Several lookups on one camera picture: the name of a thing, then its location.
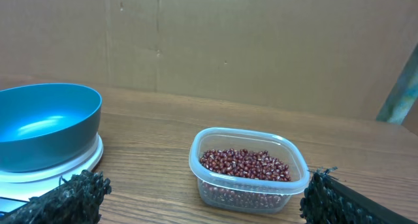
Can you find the red adzuki beans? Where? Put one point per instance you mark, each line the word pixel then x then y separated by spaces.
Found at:
pixel 244 164

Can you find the clear plastic food container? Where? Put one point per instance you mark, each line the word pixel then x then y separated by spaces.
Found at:
pixel 220 138

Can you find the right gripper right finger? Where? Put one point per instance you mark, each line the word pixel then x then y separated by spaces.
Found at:
pixel 327 201

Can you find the white digital kitchen scale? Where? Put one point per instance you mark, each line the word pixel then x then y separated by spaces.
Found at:
pixel 18 187

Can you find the teal round bowl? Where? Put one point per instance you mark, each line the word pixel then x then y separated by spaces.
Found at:
pixel 43 125

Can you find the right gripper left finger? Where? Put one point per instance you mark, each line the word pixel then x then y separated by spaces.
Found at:
pixel 74 201

